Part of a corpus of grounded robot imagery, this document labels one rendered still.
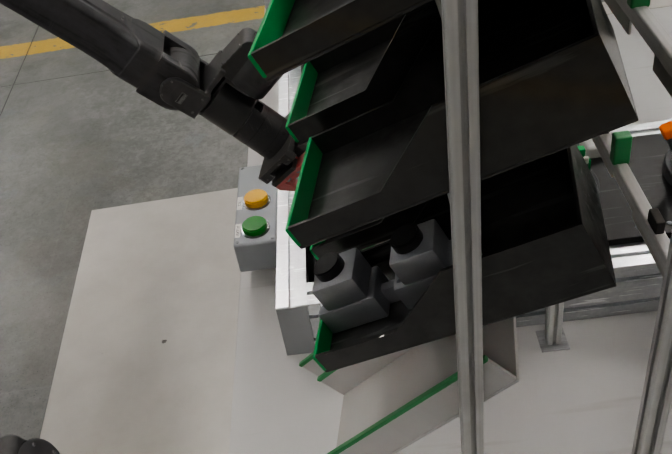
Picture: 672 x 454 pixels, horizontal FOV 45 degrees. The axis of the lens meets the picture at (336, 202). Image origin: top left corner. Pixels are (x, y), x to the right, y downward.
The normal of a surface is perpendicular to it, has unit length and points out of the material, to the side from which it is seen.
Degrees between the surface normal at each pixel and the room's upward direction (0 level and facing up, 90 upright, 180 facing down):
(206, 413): 0
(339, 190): 25
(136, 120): 0
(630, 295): 90
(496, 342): 45
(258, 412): 0
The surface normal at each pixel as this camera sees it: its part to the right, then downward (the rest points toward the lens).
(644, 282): 0.04, 0.62
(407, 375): -0.78, -0.54
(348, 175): -0.53, -0.69
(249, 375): -0.12, -0.77
